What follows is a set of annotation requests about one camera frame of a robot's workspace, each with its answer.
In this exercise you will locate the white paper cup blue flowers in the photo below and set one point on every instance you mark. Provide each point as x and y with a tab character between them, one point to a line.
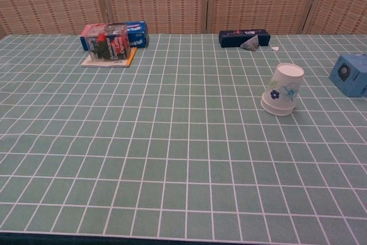
284	84

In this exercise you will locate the green grid tablecloth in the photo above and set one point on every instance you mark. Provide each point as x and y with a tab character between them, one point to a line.
172	141

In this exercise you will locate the yellow-edged book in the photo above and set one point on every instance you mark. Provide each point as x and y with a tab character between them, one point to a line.
126	62

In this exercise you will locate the long dark blue box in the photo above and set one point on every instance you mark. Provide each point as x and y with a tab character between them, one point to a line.
229	39

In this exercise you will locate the grey pyramid tea bag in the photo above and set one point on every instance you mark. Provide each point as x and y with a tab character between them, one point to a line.
250	44

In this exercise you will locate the white paper cup green flowers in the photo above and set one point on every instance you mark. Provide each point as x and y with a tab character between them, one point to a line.
276	110

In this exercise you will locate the clear box of coffee capsules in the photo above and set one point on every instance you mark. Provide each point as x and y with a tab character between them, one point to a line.
110	45

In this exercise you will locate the white tea bag tag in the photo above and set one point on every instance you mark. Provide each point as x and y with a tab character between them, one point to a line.
275	48

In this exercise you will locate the light blue cardboard box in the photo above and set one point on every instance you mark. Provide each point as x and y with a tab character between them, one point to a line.
351	75

